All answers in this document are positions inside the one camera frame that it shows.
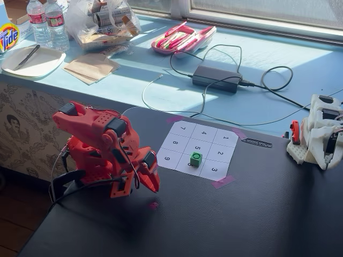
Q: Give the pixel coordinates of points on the white numbered grid paper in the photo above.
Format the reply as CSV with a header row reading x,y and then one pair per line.
x,y
219,152

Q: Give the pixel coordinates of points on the rolled printed paper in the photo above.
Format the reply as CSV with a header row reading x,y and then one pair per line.
x,y
107,22

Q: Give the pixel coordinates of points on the pink tape piece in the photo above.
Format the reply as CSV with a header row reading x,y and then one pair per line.
x,y
175,119
222,182
239,133

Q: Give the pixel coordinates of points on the brown paper napkin stack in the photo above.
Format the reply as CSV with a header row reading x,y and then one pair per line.
x,y
91,68

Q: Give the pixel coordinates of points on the green cube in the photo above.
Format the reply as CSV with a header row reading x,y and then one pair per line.
x,y
195,159

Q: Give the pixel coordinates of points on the Tide detergent cardboard box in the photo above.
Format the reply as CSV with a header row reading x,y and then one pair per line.
x,y
9,37

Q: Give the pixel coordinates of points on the window frame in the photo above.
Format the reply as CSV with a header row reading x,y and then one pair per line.
x,y
268,28

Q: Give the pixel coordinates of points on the white framed window screen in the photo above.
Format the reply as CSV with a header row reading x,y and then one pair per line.
x,y
268,8

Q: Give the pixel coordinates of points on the pink highlighter pen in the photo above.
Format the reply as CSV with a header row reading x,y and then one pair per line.
x,y
175,29
172,40

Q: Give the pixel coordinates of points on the white square plate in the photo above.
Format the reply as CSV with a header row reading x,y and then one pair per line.
x,y
40,63

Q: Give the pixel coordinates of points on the orange black table clamp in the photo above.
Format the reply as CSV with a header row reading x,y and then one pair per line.
x,y
295,132

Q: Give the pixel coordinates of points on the pink white device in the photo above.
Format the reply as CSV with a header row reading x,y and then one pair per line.
x,y
203,37

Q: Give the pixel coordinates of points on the clear plastic bag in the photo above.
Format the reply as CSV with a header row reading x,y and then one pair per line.
x,y
77,16

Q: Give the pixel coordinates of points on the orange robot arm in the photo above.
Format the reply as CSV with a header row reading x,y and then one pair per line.
x,y
91,120

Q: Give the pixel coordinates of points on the patterned illustrated panel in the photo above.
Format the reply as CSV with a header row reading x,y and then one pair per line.
x,y
26,128

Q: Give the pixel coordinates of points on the crumpled clear wrapper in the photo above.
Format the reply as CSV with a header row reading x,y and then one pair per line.
x,y
115,49

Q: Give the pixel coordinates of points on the flat printed flyer stack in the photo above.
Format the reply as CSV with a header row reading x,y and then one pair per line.
x,y
101,40

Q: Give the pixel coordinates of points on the clear plastic water bottle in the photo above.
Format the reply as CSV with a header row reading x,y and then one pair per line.
x,y
38,26
57,32

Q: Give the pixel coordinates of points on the black knife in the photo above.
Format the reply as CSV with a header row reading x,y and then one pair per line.
x,y
26,57

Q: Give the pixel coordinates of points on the black power adapter brick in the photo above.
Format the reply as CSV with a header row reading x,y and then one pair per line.
x,y
214,77

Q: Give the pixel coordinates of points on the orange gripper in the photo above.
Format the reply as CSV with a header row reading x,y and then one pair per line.
x,y
149,174

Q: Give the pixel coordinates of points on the light blue windowsill ledge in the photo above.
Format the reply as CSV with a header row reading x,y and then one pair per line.
x,y
281,53

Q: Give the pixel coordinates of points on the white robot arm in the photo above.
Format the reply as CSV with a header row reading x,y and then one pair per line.
x,y
319,134

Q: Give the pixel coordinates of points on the black toothed strip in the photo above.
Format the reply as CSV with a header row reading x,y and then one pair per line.
x,y
257,142

